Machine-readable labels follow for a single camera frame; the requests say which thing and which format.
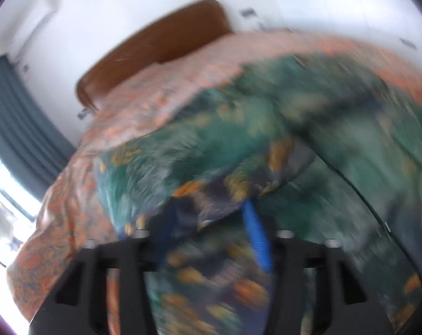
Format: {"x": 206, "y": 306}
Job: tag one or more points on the grey-blue curtain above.
{"x": 33, "y": 150}

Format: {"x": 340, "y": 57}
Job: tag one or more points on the orange paisley bedspread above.
{"x": 71, "y": 212}

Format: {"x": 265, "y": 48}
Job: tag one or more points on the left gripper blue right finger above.
{"x": 343, "y": 304}

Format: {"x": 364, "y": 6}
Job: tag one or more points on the green floral patterned garment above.
{"x": 317, "y": 143}

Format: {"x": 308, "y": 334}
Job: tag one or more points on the brown wooden headboard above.
{"x": 171, "y": 37}

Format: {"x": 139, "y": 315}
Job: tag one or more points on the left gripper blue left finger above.
{"x": 77, "y": 303}

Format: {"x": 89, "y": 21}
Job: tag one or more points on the grey wall panel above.
{"x": 248, "y": 13}

